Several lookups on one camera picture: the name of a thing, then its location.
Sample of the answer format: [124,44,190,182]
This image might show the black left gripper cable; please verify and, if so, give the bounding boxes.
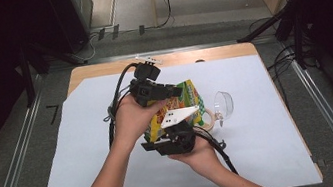
[94,60,153,151]

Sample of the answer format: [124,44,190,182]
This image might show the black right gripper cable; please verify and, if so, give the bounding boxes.
[193,120,239,182]

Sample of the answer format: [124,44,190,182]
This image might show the white table sheet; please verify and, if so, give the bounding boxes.
[18,44,324,187]

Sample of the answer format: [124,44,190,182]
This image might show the black tape corner mark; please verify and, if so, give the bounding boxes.
[45,102,63,126]

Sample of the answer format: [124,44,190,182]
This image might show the clear jar with beige handle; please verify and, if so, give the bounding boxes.
[193,88,239,134]

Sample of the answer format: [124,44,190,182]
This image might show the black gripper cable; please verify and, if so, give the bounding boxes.
[193,120,239,182]
[94,60,153,151]

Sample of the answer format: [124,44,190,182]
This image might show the yellow green spout pouch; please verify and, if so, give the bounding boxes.
[135,77,210,145]

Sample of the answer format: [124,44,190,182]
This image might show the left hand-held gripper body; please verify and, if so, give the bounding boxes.
[123,52,171,110]

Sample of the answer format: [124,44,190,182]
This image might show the person's right hand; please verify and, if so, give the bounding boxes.
[165,131,229,187]

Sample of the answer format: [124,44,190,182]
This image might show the dark cabinet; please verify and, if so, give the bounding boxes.
[44,0,102,58]

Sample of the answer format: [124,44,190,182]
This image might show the person's left hand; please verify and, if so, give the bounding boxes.
[107,88,175,153]

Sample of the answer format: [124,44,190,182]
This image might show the black metal stand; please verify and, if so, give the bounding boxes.
[230,0,333,79]
[11,33,89,109]

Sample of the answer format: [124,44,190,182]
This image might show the white floor cable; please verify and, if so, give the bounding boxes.
[73,33,98,63]

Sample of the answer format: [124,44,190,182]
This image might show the black floor cable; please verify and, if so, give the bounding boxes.
[263,45,305,105]

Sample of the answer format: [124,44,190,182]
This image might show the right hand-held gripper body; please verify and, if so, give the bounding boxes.
[148,104,207,159]

